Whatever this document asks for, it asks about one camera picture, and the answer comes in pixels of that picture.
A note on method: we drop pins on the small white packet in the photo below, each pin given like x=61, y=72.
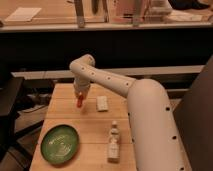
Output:
x=102, y=104

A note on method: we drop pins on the dark panel board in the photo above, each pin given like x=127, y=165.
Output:
x=194, y=118

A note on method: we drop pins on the green ceramic plate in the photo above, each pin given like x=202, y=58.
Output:
x=59, y=144

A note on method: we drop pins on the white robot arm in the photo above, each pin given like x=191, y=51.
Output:
x=156, y=140

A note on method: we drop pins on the black chair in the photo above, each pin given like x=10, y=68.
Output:
x=11, y=95

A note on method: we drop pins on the white paper sheet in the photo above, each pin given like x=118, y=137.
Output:
x=23, y=14

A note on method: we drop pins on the clear glass bottle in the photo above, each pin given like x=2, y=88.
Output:
x=113, y=144

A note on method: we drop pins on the red orange pepper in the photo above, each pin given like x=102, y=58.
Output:
x=79, y=101

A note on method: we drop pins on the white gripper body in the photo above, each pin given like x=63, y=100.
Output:
x=81, y=87

